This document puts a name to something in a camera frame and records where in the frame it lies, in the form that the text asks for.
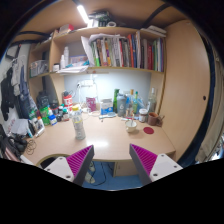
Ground blue and white carton box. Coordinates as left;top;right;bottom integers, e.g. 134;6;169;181
100;98;114;116

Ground hanging clothes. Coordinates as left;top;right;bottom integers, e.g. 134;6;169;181
0;54;38;123

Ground green glass bottle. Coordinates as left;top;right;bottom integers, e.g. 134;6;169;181
112;88;120;114

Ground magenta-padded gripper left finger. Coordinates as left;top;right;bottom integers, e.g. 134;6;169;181
44;144;95;187

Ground clear bottle with yellow cap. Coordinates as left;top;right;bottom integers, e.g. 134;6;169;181
70;104;87;141

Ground brown mug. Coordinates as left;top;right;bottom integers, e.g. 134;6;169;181
147;112;165;127

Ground white power strip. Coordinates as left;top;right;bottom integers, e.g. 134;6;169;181
78;79;94;88

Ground ceiling light tube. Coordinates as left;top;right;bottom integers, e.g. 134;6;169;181
76;3;90;25

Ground grey shaker bottle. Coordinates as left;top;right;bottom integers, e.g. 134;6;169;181
116;92;127;118

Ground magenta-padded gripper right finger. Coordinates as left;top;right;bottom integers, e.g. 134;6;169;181
129;143;184;186

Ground red and white canister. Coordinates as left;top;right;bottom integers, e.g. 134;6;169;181
63;94;74;113

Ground clear bottle with tan stopper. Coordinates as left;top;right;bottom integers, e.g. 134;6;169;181
126;88;135;118

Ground white mug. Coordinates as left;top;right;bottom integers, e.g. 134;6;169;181
124;119;138;133

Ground green plastic container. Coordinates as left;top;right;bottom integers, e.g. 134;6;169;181
39;105;51;127

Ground clear glass bottle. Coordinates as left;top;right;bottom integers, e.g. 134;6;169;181
147;87;158;114

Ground magenta box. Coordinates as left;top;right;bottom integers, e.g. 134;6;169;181
85;96;98;113

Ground flat round red coaster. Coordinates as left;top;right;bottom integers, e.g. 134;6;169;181
142;126;155;135

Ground white bottle with blue lid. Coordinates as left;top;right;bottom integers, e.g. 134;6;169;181
47;109;58;127

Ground light blue hairbrush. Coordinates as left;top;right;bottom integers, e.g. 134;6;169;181
98;112;117;120

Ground jar with white lid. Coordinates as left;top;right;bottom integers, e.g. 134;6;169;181
138;108;149;123

